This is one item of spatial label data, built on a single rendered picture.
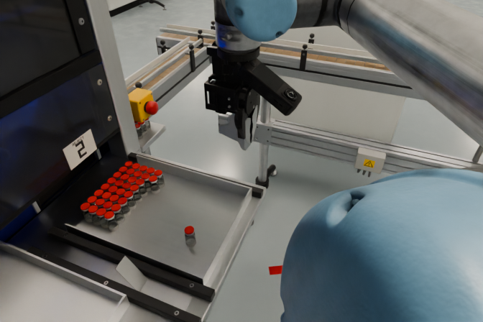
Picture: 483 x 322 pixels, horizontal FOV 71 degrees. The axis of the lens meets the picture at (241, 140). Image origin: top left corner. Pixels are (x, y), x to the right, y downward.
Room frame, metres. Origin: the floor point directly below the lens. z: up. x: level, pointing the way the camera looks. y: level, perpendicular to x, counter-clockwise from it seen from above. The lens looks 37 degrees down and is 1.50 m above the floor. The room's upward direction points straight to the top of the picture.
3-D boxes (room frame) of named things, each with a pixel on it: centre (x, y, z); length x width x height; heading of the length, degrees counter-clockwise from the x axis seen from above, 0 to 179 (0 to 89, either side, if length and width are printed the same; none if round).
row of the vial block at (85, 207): (0.59, 0.32, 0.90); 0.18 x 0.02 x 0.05; 158
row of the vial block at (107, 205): (0.58, 0.28, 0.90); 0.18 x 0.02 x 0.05; 158
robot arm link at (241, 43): (0.54, 0.01, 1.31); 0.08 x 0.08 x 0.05
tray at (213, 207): (0.53, 0.18, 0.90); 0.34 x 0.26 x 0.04; 68
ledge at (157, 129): (0.88, 0.34, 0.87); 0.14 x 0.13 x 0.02; 68
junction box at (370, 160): (1.19, -0.59, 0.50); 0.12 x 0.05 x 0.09; 68
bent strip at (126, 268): (0.34, 0.16, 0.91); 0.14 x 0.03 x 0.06; 69
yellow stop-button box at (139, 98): (0.85, 0.31, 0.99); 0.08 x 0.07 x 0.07; 68
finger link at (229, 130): (0.53, 0.01, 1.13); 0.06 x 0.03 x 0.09; 67
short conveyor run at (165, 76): (1.17, 0.33, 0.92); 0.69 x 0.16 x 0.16; 158
